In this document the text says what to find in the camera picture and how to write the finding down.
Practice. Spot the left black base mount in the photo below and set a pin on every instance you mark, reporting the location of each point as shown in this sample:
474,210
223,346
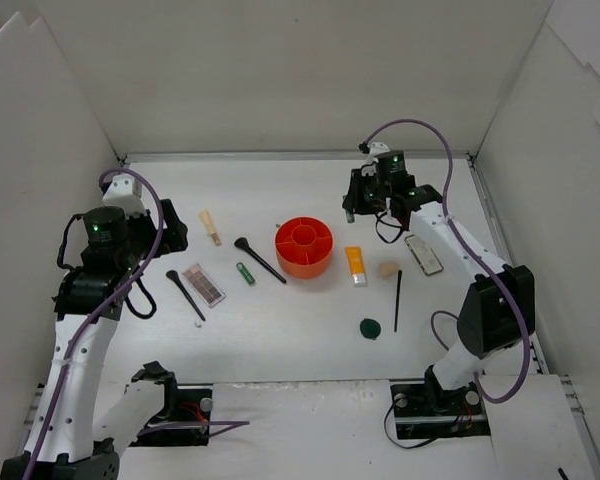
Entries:
193,403

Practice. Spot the beige makeup sponge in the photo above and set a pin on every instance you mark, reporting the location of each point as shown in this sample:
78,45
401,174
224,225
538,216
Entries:
388,269

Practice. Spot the green lip balm stick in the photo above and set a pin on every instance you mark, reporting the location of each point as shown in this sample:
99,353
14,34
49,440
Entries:
245,273

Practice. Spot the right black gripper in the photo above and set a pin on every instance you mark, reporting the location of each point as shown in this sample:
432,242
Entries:
356,189

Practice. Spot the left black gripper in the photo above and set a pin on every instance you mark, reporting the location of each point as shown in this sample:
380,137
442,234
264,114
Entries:
169,230

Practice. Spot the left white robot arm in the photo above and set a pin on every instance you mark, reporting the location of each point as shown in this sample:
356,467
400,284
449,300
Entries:
65,442

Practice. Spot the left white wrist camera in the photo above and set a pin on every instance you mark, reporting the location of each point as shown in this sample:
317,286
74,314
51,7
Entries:
125,192

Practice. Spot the orange round organizer container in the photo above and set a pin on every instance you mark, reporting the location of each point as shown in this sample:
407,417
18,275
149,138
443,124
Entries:
304,247

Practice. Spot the dark green round compact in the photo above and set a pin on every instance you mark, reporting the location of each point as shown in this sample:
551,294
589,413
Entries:
370,329

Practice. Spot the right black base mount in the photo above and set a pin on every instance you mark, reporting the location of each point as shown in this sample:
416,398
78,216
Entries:
415,419

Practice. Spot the beige concealer tube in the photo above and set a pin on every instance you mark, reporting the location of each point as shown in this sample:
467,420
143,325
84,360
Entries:
210,228

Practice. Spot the small black makeup brush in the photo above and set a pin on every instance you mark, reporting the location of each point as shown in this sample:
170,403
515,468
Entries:
174,276

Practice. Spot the orange sunscreen tube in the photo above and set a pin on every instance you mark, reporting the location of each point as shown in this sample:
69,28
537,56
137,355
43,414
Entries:
356,265

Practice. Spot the large black makeup brush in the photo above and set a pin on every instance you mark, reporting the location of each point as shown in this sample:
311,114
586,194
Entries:
242,244

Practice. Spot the brown eyeshadow palette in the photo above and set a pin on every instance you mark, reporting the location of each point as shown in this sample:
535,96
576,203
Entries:
203,285

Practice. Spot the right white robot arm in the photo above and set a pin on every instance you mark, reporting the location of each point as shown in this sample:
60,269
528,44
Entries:
498,311

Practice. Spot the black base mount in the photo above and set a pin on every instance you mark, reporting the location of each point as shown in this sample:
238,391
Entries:
193,403
415,419

